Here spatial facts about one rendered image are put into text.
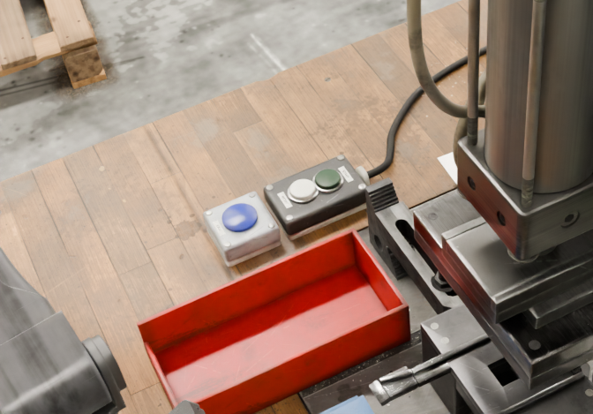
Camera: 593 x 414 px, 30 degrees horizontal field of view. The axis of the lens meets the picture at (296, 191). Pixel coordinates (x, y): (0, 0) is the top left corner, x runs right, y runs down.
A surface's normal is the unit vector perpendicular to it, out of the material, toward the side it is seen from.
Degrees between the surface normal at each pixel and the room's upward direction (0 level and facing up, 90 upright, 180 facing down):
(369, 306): 0
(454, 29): 0
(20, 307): 18
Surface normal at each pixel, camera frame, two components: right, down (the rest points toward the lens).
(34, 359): 0.07, -0.47
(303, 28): -0.11, -0.68
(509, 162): -0.66, 0.59
